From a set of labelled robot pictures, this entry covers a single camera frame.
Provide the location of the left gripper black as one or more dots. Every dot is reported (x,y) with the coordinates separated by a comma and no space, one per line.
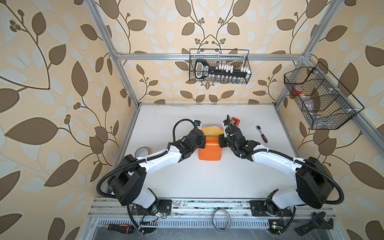
(203,141)

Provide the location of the black adjustable wrench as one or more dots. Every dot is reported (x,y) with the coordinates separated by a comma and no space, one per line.
(317,222)

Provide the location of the black wire basket back wall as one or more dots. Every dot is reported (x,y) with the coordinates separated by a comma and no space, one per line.
(237,58)

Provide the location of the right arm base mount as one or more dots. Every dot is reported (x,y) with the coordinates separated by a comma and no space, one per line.
(261,208)

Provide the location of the yellow orange wrapping paper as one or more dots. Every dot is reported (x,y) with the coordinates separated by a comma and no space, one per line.
(212,150)

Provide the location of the aluminium front rail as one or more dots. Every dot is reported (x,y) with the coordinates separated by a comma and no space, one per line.
(193,213)

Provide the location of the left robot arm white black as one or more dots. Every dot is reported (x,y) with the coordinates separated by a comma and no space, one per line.
(125,182)

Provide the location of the socket set black rail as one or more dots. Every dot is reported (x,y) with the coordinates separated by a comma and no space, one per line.
(203,70)

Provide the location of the black wire basket right wall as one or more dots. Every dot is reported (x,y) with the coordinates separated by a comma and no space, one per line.
(326,103)

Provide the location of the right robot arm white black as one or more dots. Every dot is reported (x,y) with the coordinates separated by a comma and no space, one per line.
(313,186)

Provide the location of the ratchet wrench red handle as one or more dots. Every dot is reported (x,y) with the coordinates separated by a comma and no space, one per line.
(262,134)

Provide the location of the black wire basket wall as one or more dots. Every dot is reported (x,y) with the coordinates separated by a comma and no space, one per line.
(326,103)
(237,58)

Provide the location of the orange black screwdriver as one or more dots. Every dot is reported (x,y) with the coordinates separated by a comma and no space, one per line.
(124,229)

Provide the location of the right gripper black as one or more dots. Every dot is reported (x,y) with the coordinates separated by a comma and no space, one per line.
(221,138)

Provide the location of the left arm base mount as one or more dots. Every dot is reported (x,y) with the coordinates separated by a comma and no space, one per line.
(159,208)

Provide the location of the red tape dispenser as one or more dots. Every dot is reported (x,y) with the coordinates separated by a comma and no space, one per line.
(235,121)

